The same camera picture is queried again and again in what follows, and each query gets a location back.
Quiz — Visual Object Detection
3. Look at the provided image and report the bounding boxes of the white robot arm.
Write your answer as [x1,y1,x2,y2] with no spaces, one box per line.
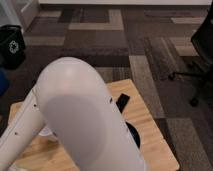
[0,57,147,171]

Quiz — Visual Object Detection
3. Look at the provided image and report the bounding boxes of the black smartphone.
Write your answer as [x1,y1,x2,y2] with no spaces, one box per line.
[116,94,130,112]

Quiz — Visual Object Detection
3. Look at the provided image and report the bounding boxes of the dark blue bowl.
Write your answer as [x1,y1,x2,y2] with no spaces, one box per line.
[126,122,141,149]

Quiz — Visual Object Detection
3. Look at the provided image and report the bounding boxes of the black recycling bin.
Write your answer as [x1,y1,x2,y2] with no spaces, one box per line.
[0,25,26,70]

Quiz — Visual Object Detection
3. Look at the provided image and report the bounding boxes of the blue object at left edge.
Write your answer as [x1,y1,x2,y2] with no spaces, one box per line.
[0,70,9,96]

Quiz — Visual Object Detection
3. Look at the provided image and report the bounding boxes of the black office chair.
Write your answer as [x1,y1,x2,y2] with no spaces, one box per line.
[168,2,213,107]

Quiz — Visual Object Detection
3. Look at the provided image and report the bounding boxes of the white cabinet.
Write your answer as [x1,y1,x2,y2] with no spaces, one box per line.
[0,0,40,32]

